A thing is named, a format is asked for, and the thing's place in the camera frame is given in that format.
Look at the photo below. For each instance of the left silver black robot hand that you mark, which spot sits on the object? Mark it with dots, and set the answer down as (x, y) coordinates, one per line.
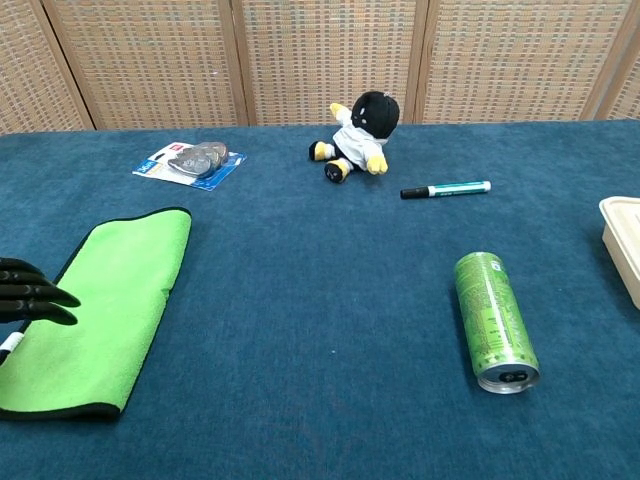
(20, 292)

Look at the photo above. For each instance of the green and grey cloth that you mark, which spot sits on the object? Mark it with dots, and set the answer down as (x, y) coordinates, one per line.
(110, 300)

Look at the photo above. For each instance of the blister pack with grey items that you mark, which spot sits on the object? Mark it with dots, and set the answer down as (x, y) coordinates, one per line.
(192, 162)

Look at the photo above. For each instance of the woven bamboo screen panel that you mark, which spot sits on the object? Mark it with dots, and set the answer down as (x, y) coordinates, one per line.
(325, 50)
(510, 60)
(25, 75)
(155, 60)
(627, 85)

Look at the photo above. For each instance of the blue carpet table cover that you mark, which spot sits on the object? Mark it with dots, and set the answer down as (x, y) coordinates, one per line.
(310, 310)

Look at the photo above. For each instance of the black headed plush doll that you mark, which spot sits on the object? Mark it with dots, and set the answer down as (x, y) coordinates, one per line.
(357, 145)

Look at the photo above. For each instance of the green white marker pen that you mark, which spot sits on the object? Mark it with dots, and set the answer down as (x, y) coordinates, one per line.
(455, 188)

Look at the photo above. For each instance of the green drink can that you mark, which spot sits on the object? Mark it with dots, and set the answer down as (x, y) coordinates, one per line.
(492, 315)

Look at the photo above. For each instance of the beige lidded food container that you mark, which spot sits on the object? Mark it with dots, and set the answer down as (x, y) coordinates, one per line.
(625, 240)

